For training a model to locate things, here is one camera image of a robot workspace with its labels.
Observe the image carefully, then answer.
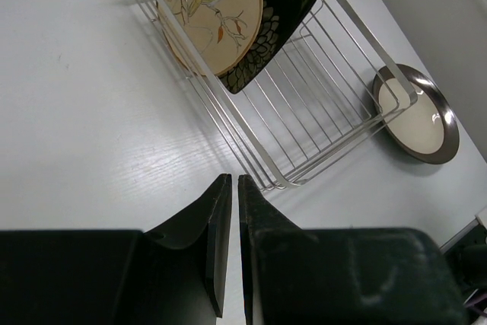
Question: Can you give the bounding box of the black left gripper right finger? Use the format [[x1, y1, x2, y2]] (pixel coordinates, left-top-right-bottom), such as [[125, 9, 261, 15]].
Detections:
[[237, 175, 301, 324]]

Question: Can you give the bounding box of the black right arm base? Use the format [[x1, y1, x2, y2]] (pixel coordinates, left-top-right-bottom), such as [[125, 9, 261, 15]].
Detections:
[[441, 215, 486, 324]]

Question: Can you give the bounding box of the black square floral plate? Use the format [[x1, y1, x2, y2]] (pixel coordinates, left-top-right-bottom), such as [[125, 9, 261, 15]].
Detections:
[[219, 0, 317, 94]]

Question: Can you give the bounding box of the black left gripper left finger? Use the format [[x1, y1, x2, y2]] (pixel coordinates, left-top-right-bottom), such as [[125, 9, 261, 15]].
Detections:
[[145, 174, 232, 317]]

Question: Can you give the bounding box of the beige bird-painted plate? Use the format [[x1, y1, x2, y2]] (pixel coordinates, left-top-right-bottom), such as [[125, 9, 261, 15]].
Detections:
[[164, 0, 263, 76]]

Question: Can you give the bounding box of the metal wire dish rack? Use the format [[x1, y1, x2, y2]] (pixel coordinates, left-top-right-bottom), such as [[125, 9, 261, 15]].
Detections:
[[135, 0, 418, 191]]

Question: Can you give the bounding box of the bronze-rimmed cream plate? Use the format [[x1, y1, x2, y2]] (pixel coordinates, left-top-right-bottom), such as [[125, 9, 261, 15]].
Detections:
[[372, 64, 460, 164]]

